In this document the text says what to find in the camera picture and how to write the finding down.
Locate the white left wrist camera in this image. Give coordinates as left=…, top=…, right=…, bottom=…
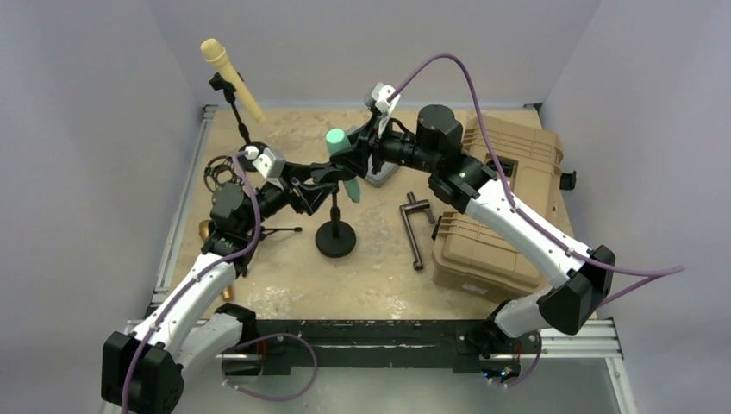
left=243, top=145, right=286, bottom=180

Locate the mint green microphone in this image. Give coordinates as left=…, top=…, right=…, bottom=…
left=325, top=129, right=361, bottom=204

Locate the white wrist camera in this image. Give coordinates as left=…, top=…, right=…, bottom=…
left=365, top=82, right=401, bottom=138
left=243, top=145, right=286, bottom=180

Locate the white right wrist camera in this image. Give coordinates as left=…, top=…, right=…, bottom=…
left=365, top=82, right=401, bottom=138

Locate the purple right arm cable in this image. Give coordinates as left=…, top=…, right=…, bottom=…
left=385, top=53, right=686, bottom=310

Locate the tan hard equipment case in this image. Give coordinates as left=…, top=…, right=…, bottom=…
left=432, top=116, right=572, bottom=304

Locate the black round-base stand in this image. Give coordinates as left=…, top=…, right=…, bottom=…
left=209, top=72, right=266, bottom=152
left=309, top=162, right=357, bottom=259

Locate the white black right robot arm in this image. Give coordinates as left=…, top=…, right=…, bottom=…
left=330, top=104, right=615, bottom=351

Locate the black tripod shock-mount stand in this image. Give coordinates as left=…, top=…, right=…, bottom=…
left=204, top=154, right=303, bottom=236

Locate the cream yellow microphone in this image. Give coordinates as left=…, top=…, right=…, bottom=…
left=200, top=38, right=266, bottom=123

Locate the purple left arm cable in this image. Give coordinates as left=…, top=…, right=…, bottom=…
left=118, top=150, right=264, bottom=414

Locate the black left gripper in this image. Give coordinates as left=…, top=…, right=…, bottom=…
left=239, top=162, right=334, bottom=234

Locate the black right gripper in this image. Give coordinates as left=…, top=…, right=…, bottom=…
left=333, top=110, right=440, bottom=176

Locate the dark metal door handle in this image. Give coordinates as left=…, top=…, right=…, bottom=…
left=399, top=191, right=436, bottom=272

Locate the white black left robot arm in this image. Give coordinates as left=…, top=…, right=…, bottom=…
left=101, top=158, right=341, bottom=413

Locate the gold brown microphone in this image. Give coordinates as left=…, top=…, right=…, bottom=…
left=198, top=220, right=234, bottom=302

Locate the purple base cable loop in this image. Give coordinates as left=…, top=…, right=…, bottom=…
left=220, top=333, right=319, bottom=404

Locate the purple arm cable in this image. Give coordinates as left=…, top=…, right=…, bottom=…
left=385, top=53, right=686, bottom=310
left=118, top=150, right=264, bottom=414

